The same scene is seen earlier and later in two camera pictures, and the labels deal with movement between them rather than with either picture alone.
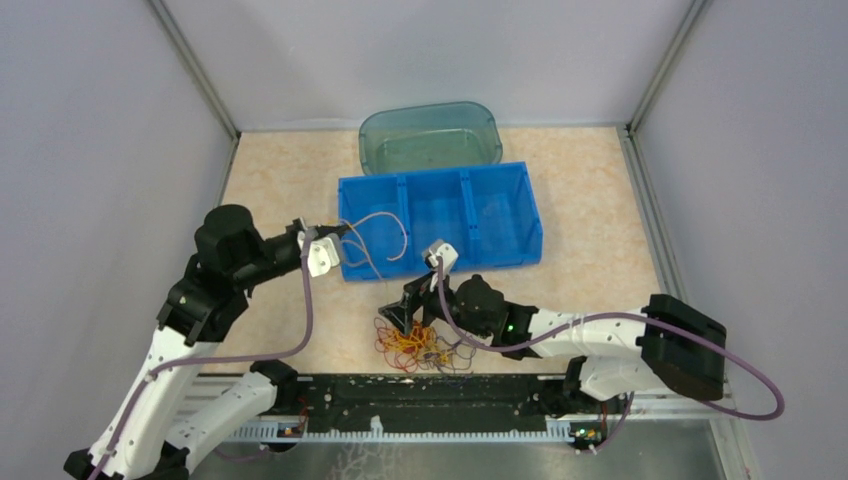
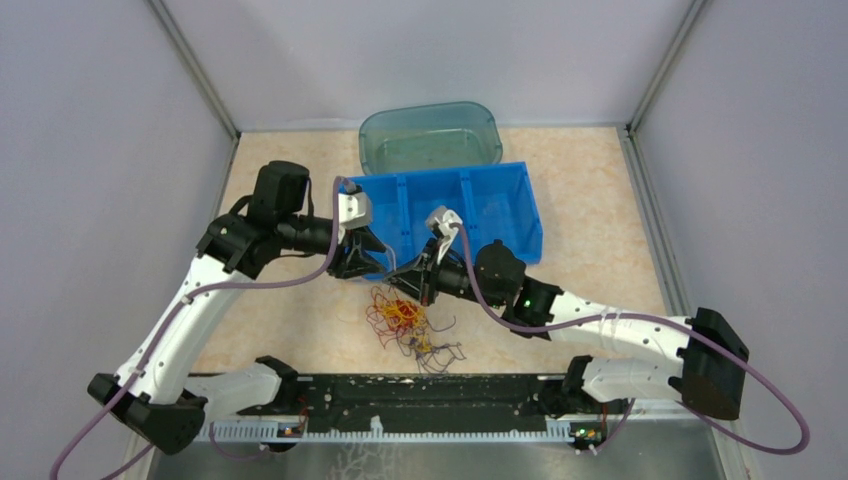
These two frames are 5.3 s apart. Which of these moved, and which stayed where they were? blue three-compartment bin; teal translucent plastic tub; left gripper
Moved: left gripper
Stayed: blue three-compartment bin; teal translucent plastic tub
